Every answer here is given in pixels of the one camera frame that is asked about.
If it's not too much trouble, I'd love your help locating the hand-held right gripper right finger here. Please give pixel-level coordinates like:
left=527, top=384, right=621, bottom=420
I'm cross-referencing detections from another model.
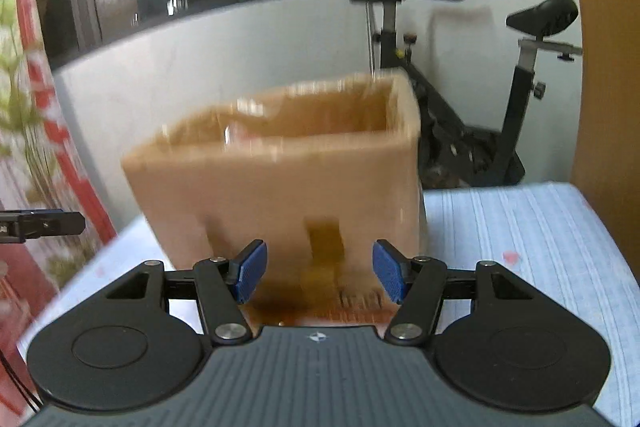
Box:
left=372, top=238, right=538, bottom=348

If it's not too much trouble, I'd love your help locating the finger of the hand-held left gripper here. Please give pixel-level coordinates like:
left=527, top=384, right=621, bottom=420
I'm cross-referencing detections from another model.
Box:
left=0, top=209, right=87, bottom=244

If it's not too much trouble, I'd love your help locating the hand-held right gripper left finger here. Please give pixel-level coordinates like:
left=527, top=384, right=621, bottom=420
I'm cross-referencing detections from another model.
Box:
left=102, top=239, right=268, bottom=348

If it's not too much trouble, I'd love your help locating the brown cardboard box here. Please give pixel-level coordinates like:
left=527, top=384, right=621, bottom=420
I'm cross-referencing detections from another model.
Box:
left=121, top=72, right=428, bottom=328

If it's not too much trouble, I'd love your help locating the checked tablecloth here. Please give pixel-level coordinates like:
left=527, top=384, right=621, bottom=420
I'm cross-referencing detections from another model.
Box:
left=17, top=182, right=640, bottom=427

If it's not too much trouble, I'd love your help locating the floral printed curtain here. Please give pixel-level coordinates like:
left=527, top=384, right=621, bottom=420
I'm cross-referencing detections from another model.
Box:
left=0, top=0, right=118, bottom=418

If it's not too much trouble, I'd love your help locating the black exercise bike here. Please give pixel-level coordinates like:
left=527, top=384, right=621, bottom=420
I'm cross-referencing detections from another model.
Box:
left=345, top=0, right=583, bottom=188

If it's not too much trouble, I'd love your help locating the metal pole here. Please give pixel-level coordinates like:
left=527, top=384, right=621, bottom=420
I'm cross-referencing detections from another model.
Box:
left=362, top=0, right=377, bottom=78

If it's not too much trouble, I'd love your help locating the wooden door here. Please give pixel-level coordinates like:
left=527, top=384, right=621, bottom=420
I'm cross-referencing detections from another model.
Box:
left=557, top=0, right=640, bottom=278

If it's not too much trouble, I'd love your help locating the thin black cable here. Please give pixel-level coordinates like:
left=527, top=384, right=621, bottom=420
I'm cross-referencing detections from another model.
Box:
left=0, top=349, right=43, bottom=409

